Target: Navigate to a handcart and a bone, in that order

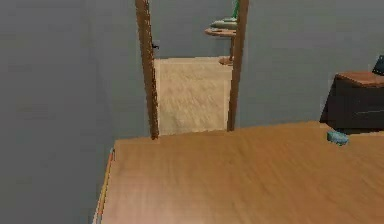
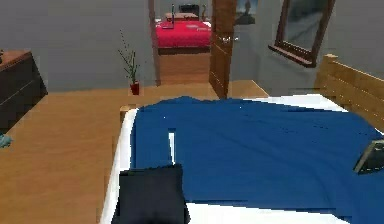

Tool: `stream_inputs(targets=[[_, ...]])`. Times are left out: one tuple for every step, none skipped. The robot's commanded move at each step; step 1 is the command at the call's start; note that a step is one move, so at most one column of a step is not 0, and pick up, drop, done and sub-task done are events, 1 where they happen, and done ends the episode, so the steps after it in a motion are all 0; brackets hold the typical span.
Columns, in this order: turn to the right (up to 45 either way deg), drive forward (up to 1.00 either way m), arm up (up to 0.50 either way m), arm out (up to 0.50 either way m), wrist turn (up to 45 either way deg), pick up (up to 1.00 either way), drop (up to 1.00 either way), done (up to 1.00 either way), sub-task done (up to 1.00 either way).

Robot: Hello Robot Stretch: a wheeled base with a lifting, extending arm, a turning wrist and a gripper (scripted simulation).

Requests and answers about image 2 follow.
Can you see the brown wooden room door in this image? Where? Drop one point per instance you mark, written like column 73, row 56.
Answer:
column 220, row 63

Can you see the house plant in red pot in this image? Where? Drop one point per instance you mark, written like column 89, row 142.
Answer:
column 134, row 87

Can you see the blue blanket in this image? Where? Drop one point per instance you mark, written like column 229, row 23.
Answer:
column 260, row 150

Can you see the bed with red cover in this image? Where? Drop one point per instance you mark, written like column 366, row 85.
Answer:
column 183, row 35

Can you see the black pillow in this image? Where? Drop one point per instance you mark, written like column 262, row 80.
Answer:
column 151, row 196

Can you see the brown wooden table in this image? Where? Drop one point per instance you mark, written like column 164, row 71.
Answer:
column 182, row 16

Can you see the dark slim bottle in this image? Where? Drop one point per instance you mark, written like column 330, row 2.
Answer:
column 173, row 13

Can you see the black television set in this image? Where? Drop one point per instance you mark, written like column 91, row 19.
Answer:
column 189, row 9

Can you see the brown framed window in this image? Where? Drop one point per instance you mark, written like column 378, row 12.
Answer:
column 301, row 26

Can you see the wooden bed with white mattress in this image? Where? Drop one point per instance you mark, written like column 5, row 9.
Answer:
column 350, row 83

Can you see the dark brown chest of drawers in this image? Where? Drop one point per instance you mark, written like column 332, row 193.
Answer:
column 18, row 86

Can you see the dark grey laptop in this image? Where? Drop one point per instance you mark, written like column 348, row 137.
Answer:
column 372, row 158

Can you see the teal cloth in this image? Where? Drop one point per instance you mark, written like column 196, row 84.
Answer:
column 4, row 140

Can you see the framed wall picture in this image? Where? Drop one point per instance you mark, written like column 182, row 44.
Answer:
column 246, row 11

